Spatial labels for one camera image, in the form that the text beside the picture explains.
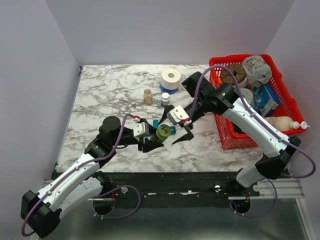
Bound teal weekly pill organizer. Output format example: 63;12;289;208
147;120;176;143

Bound green pill bottle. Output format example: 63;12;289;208
154;124;172;144

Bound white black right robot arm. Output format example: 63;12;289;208
161;71;301;196

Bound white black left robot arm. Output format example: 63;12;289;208
20;114;171;238

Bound white pill bottle blue label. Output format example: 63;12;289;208
160;92;170;107

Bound blue tape roll base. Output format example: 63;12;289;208
159;82;180;95

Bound clear jar yellow capsules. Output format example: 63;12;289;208
143;89;153;106

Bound white paper roll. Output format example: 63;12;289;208
160;68;181;90

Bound red plastic basket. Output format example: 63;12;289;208
208;53;307;151

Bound brown wrapped roll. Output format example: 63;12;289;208
220;63;248;88

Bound grey wrapped roll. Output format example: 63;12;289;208
240;88;255;107

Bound blue carton box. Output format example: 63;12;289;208
252;83;282;117

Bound grey crumpled bag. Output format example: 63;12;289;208
242;55;272;88

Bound cream squeeze bottle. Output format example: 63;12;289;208
265;116;310;131

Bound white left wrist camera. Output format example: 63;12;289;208
133;123;144;139

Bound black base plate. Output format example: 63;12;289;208
51;171;293;210

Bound aluminium rail frame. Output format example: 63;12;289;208
37;172;304;205

